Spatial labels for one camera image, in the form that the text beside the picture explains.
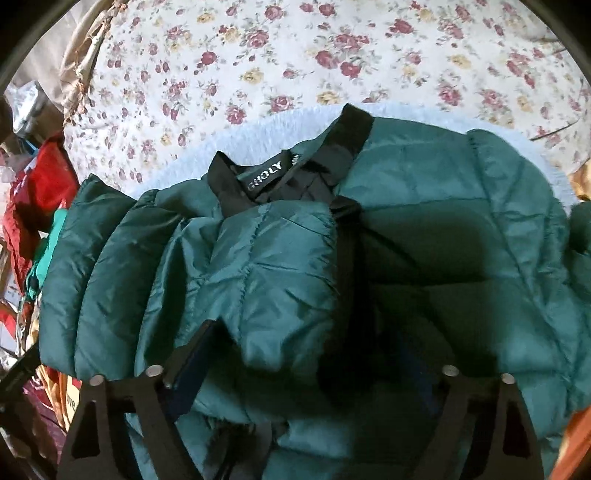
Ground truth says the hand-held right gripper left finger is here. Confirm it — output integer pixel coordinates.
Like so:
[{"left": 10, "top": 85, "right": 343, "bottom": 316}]
[{"left": 55, "top": 319, "right": 223, "bottom": 480}]

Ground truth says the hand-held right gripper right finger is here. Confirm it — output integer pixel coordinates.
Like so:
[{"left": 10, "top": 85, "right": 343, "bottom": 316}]
[{"left": 417, "top": 364, "right": 546, "bottom": 480}]

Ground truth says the green puffer jacket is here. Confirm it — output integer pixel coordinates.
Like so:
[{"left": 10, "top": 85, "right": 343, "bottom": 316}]
[{"left": 39, "top": 104, "right": 591, "bottom": 480}]

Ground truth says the teal cloth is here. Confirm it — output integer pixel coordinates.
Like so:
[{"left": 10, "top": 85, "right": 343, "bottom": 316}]
[{"left": 25, "top": 209, "right": 68, "bottom": 302}]

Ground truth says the orange and yellow blanket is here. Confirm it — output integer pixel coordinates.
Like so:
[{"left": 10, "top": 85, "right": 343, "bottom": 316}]
[{"left": 549, "top": 165, "right": 591, "bottom": 480}]

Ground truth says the red cloth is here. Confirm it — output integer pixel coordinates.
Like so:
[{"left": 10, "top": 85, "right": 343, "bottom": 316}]
[{"left": 2, "top": 133, "right": 80, "bottom": 289}]

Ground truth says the white fluffy blanket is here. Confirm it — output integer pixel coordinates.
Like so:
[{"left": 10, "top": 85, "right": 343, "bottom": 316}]
[{"left": 124, "top": 102, "right": 581, "bottom": 209}]

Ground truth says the silver plastic bag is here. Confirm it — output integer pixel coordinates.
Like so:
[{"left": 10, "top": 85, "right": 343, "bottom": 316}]
[{"left": 4, "top": 79, "right": 52, "bottom": 136}]

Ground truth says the floral bedsheet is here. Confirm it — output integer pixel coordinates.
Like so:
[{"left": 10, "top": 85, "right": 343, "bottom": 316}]
[{"left": 62, "top": 0, "right": 591, "bottom": 197}]

